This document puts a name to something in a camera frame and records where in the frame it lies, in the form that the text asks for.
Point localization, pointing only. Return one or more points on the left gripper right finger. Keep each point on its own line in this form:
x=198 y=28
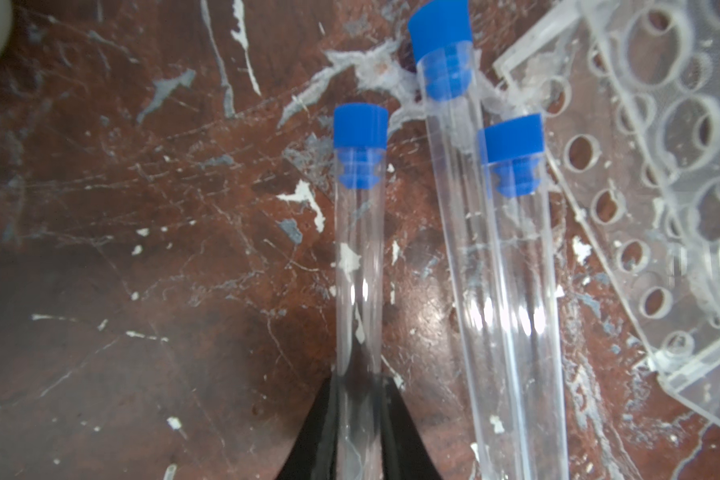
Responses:
x=404 y=455

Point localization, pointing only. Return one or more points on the clear acrylic test tube rack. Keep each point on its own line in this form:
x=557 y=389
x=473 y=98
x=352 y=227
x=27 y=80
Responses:
x=630 y=91

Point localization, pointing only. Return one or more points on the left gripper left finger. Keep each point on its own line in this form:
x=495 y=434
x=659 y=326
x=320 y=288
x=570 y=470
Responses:
x=313 y=455

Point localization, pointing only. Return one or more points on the test tube blue cap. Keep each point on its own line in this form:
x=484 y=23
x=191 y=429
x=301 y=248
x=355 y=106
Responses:
x=360 y=145
x=443 y=49
x=514 y=163

